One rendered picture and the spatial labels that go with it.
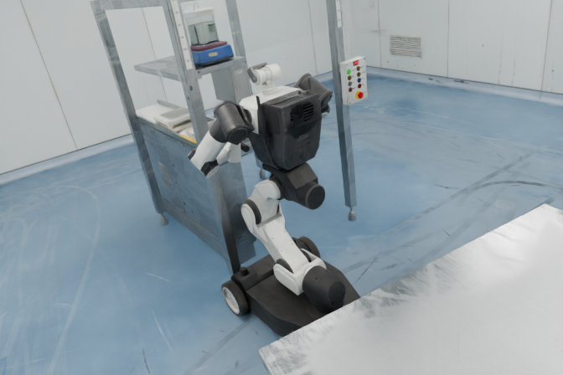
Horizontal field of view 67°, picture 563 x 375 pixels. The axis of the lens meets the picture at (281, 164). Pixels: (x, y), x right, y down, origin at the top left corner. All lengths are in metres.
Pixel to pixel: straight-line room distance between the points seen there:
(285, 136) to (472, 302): 0.86
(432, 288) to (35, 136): 4.78
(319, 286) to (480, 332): 0.99
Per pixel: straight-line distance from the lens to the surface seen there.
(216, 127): 1.70
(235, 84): 2.25
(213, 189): 2.23
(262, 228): 2.23
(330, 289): 2.04
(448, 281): 1.33
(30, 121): 5.42
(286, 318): 2.17
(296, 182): 1.81
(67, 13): 5.34
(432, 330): 1.20
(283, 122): 1.63
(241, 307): 2.37
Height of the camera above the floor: 1.69
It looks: 25 degrees down
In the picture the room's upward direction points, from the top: 9 degrees counter-clockwise
